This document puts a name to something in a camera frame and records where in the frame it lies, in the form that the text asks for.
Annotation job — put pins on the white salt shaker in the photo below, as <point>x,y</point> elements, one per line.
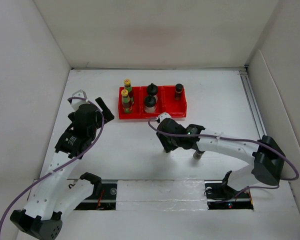
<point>152,90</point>
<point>150,104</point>

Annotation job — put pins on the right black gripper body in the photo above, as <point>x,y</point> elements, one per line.
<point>168,143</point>

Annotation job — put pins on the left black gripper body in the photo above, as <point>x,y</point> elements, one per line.
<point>93,133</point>

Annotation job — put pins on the red three-compartment tray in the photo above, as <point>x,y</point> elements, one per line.
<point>177,108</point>

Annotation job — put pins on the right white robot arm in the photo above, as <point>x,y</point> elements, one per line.
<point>264,159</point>

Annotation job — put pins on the black-lid spice jar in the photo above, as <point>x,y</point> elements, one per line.
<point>178,91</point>
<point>197,155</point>

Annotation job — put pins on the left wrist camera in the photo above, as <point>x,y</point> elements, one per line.
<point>78,98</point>

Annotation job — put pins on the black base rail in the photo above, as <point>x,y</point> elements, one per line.
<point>165,195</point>

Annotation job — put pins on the red sauce bottle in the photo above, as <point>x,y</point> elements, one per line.
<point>129,88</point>
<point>127,101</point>

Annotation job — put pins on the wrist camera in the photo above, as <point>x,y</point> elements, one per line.
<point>163,116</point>
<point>78,98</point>

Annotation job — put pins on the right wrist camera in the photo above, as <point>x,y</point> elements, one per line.
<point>163,116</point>

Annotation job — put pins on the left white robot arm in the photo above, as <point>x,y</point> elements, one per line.
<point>53,200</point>

